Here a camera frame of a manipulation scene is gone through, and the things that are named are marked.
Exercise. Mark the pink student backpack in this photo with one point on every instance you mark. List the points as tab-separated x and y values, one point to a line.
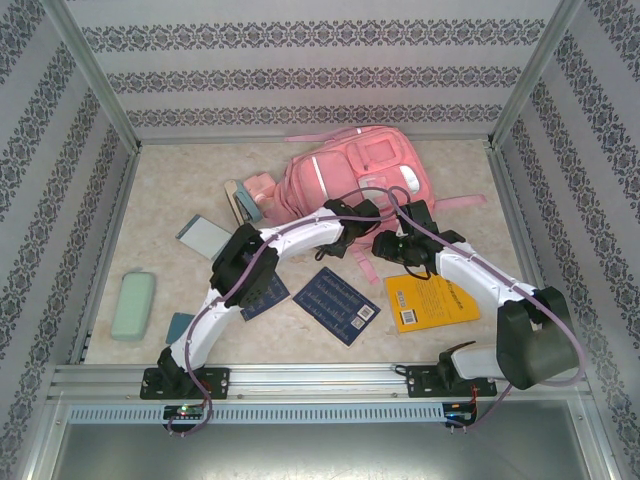
325	185

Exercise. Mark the yellow book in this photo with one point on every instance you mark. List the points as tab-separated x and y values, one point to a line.
430	310

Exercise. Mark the large dark blue book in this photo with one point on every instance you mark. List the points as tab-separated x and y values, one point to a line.
330	305

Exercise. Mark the small dark blue book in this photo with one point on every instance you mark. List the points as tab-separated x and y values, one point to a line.
272	300

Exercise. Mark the grey notebook with teal edge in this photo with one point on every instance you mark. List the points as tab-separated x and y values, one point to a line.
202	235

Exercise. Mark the small teal notebook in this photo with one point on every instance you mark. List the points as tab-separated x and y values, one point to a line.
176	327

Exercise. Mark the mint green pencil case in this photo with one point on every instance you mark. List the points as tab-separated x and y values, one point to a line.
132	306

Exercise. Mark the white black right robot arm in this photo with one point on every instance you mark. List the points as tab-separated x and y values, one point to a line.
480	280

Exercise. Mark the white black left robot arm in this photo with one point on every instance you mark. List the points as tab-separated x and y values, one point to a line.
300	237

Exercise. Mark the grey metal sheet panel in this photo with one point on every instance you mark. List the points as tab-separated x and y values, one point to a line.
320	455

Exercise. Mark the aluminium side rail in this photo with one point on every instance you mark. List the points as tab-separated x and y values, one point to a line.
516	215
108	255

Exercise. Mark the thin aluminium frame rail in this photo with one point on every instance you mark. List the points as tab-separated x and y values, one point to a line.
225	139

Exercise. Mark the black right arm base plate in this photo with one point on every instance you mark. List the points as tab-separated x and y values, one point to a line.
420	382

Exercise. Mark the wide aluminium mounting rail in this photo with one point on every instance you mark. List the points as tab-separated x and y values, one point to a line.
320	380

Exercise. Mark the aluminium frame post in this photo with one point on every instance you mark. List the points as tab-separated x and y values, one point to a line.
533	75
96	75

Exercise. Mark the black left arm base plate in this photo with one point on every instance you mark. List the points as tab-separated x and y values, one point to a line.
215	382

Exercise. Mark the aluminium frame leg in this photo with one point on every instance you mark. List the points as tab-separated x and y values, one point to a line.
597	440
42	445

